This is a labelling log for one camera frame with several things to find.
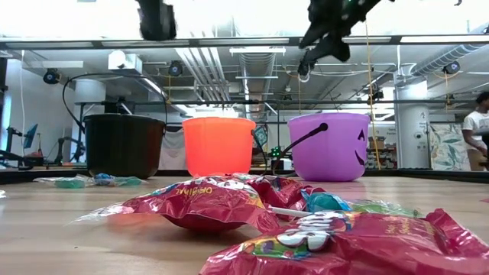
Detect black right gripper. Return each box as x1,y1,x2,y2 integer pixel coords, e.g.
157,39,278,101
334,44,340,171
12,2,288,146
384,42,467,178
298,0,384,65

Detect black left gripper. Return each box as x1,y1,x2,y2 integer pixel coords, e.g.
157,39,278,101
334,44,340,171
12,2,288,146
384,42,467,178
135,0,179,42

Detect red Skittles pack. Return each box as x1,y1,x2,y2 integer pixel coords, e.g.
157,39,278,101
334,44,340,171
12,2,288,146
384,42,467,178
244,176,325,222
114,174,282,235
198,208,489,275

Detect teal hard candy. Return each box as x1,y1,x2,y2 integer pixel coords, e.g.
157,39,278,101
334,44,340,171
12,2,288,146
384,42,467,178
112,175,149,188
33,176,91,189

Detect green candy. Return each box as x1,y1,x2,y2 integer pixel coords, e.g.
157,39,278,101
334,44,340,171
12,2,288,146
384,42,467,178
349,199,425,219

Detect black halloween bucket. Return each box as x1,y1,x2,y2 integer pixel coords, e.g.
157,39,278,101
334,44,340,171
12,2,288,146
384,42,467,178
62,72,169,180

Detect black hanging ceiling device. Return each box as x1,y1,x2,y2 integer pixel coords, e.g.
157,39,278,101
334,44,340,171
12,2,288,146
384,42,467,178
296,57,317,83

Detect white ceiling unit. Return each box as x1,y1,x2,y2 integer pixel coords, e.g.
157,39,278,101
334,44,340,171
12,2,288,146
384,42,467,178
107,49,144,76

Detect black ceiling spotlight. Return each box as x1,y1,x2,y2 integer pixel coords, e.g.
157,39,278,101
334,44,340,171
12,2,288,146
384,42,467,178
42,68,62,86
442,60,461,76
167,60,184,78

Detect long overhead beam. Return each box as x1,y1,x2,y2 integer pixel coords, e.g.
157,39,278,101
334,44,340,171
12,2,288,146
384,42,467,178
0,34,489,51

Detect purple pumpkin face bucket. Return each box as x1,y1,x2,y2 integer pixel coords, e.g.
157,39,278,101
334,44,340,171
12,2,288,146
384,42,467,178
271,112,371,183

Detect white round column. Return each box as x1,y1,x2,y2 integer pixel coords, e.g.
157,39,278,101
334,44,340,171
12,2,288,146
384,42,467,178
393,79,432,170

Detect background storage shelf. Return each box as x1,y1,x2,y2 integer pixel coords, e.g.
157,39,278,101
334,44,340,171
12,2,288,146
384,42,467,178
365,135,398,170

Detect white cloth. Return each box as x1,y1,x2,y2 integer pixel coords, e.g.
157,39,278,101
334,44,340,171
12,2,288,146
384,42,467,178
158,129,188,171

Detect orange pumpkin face bucket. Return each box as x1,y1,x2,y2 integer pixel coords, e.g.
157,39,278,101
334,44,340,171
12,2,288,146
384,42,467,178
181,116,269,179

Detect blue lollipop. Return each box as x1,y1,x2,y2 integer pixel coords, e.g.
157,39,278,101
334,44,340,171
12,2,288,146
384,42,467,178
267,189,353,218

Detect leaf pattern panel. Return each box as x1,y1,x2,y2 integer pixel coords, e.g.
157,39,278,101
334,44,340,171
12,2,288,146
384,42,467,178
429,121,473,172

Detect person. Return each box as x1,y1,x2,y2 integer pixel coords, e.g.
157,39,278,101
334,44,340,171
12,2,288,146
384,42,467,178
461,90,489,172

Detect blue background monitor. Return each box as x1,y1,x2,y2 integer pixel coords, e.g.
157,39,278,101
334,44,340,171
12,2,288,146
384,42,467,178
22,122,39,150

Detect yellow hanging rope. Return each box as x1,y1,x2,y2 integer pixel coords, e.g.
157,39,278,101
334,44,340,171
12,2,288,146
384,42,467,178
364,21,382,171

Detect ribbed ceiling duct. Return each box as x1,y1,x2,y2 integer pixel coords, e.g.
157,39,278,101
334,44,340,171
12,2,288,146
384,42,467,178
238,52,277,120

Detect black background rail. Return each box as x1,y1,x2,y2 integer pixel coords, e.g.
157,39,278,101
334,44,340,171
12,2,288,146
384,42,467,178
74,98,489,106

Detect silver ventilation duct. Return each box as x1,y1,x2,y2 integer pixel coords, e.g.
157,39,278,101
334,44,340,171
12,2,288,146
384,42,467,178
410,42,478,77

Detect black aluminium table frame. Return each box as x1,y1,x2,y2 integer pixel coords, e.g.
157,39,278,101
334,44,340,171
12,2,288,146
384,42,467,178
0,167,489,185

